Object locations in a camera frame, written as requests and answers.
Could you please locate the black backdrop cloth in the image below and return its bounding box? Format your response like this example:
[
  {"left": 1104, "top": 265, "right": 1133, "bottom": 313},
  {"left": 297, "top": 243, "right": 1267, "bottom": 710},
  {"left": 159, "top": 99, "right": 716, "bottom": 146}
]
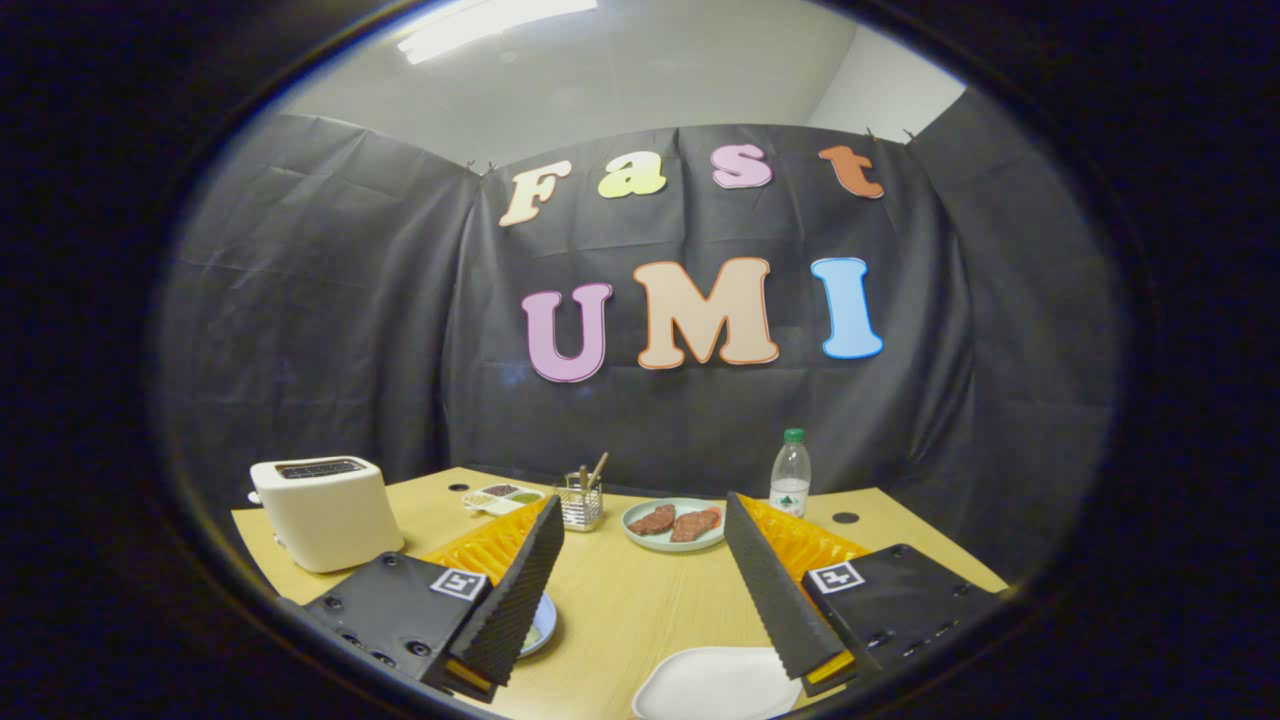
[{"left": 150, "top": 85, "right": 1126, "bottom": 601}]

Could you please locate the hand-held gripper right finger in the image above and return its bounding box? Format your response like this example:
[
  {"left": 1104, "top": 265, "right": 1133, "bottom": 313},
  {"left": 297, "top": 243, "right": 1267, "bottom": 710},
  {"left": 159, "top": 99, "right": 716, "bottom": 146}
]
[{"left": 722, "top": 490, "right": 1006, "bottom": 698}]

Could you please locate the pale green plate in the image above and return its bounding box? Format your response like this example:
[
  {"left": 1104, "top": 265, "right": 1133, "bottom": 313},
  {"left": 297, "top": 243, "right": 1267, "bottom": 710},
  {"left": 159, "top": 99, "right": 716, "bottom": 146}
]
[{"left": 621, "top": 497, "right": 729, "bottom": 553}]

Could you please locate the white plate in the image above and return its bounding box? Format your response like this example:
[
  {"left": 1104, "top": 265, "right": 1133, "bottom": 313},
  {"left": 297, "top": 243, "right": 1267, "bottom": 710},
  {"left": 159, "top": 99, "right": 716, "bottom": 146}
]
[{"left": 631, "top": 647, "right": 804, "bottom": 720}]

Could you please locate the wire mesh holder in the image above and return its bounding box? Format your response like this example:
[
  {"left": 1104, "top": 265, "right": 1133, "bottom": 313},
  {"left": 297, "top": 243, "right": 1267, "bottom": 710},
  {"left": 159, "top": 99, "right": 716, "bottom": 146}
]
[{"left": 557, "top": 472, "right": 604, "bottom": 532}]

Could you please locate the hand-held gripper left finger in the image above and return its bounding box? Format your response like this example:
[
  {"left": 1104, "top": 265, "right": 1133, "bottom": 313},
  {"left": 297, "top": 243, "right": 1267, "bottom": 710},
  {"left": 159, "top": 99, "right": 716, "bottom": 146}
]
[{"left": 300, "top": 494, "right": 567, "bottom": 703}]

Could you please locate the clear plastic water bottle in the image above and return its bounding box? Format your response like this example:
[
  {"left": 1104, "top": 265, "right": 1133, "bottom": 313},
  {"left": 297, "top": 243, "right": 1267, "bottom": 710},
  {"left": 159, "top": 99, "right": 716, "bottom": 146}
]
[{"left": 769, "top": 428, "right": 812, "bottom": 519}]

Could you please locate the ceiling light panel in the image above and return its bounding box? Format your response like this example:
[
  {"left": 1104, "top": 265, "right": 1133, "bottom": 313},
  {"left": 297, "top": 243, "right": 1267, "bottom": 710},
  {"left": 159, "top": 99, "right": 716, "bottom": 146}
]
[{"left": 397, "top": 0, "right": 599, "bottom": 66}]

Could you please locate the blue plate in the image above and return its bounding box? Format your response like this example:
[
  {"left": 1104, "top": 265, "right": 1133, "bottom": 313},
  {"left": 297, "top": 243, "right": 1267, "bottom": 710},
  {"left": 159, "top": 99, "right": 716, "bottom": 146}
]
[{"left": 518, "top": 592, "right": 558, "bottom": 659}]

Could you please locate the white condiment tray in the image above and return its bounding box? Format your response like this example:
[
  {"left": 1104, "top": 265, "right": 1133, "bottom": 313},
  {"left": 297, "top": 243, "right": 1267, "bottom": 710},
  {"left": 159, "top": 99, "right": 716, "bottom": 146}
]
[{"left": 462, "top": 484, "right": 547, "bottom": 517}]

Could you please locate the white toaster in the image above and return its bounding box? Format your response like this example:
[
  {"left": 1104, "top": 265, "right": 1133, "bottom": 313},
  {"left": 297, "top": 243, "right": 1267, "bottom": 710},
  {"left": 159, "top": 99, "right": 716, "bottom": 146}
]
[{"left": 249, "top": 456, "right": 406, "bottom": 574}]

